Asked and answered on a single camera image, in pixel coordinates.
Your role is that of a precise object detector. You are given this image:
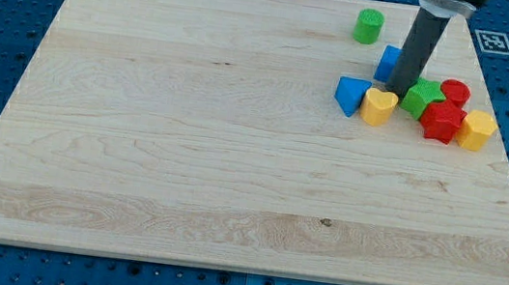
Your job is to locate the blue cube block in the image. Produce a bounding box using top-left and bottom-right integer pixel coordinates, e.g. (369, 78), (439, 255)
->
(374, 45), (401, 83)

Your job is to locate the blue triangle block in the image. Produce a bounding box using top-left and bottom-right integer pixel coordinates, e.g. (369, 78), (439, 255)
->
(334, 75), (372, 117)

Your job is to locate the fiducial marker tag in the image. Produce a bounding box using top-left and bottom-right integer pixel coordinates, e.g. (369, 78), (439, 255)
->
(475, 30), (509, 56)

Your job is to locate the green star block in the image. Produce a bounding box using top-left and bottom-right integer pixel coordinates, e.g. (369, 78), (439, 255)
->
(400, 77), (446, 120)

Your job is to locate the red star block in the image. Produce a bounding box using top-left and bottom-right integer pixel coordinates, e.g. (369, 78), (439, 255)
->
(419, 100), (467, 145)

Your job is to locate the red cylinder block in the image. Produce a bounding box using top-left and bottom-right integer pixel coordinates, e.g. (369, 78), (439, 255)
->
(440, 78), (471, 108)

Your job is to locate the green cylinder block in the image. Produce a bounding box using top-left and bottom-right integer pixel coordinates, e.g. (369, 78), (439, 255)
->
(353, 9), (385, 44)

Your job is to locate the yellow hexagon block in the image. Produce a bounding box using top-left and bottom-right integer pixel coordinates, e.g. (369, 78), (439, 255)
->
(455, 109), (498, 152)

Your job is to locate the yellow heart block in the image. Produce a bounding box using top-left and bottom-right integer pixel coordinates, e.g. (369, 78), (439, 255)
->
(359, 88), (399, 127)

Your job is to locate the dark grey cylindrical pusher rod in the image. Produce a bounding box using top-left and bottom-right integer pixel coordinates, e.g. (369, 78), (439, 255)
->
(385, 8), (450, 98)

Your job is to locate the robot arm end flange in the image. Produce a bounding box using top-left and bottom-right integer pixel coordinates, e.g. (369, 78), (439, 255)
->
(418, 0), (489, 18)

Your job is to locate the wooden board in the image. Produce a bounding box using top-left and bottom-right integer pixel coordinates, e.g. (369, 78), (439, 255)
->
(0, 0), (509, 285)

